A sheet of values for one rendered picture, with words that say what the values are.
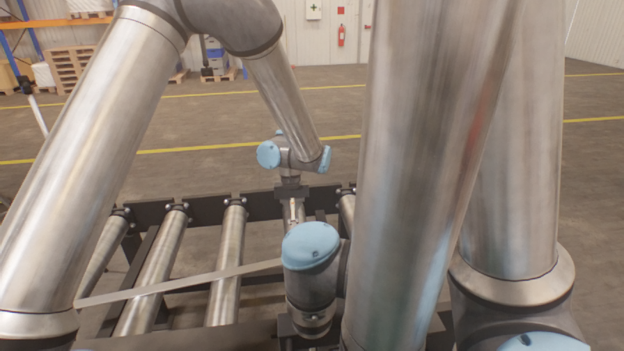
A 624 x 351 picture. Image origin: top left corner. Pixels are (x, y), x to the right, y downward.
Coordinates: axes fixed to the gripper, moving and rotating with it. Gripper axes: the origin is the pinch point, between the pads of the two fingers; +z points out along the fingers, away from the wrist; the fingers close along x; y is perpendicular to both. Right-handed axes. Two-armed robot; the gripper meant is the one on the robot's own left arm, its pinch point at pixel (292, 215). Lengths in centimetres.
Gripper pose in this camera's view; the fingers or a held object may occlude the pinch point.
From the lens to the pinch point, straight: 123.1
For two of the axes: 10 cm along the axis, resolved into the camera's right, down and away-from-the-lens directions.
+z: 0.4, 9.6, 2.6
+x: -10.0, 0.6, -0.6
